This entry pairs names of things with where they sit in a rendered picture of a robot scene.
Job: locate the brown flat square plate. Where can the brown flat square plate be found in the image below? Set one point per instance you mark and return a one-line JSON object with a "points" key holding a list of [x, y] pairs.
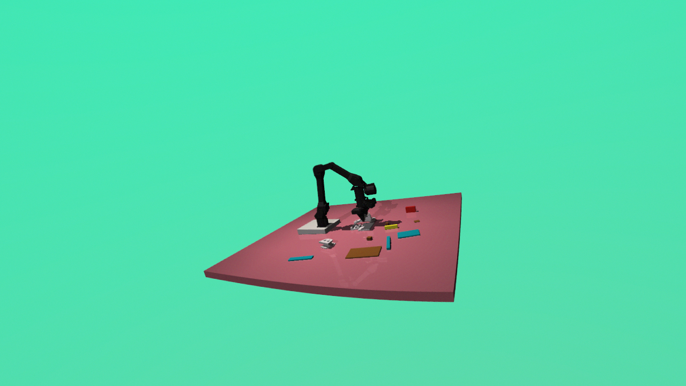
{"points": [[364, 252]]}

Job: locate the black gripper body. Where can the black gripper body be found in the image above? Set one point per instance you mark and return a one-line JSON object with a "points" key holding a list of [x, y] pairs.
{"points": [[360, 209]]}

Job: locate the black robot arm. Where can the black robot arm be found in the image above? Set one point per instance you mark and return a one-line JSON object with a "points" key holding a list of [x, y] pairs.
{"points": [[354, 179]]}

